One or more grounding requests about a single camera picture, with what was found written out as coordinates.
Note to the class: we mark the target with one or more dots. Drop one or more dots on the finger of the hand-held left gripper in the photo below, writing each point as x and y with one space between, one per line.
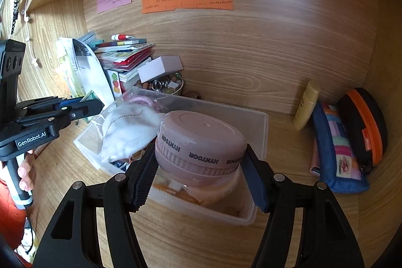
84 111
69 103

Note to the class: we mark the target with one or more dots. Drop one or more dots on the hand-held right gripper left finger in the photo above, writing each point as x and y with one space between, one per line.
141 183

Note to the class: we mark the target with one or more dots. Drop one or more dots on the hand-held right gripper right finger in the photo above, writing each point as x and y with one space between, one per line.
256 186

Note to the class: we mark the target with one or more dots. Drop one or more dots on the lidded beige plastic jar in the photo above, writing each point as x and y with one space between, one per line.
219 192

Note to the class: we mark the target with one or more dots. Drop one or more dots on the pink round desktop vacuum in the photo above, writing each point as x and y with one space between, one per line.
201 136

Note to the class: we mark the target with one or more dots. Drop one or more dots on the clear plastic storage box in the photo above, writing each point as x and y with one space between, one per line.
219 117

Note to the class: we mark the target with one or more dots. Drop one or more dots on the wooden desktop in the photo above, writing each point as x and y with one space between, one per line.
194 243

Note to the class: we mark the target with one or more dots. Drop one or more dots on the person's left hand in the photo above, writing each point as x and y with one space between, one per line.
26 173

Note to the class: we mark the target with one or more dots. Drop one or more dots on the white paper bag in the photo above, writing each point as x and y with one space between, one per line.
91 73

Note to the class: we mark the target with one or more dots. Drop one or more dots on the fruit print box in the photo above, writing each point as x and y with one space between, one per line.
115 82

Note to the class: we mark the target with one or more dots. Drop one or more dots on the pink notebook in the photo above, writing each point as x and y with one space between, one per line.
315 161

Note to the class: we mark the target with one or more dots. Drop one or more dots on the stack of books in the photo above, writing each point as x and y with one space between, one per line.
125 57

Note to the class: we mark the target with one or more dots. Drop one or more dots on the orange cloth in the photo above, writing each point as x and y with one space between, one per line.
12 217

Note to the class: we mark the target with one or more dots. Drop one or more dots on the small white box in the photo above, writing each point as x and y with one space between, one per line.
160 67

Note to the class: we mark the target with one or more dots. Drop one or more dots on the blue zip pouch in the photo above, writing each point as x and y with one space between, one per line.
323 130

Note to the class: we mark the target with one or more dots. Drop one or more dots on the white ceramic bowl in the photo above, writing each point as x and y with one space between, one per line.
176 91

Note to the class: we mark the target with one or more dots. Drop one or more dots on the yellow tube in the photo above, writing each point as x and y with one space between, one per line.
306 104

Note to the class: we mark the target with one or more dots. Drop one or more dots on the dark brown trinket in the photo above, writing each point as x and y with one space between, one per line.
192 95

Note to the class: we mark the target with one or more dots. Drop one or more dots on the black orange zip case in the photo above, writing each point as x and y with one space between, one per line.
351 117

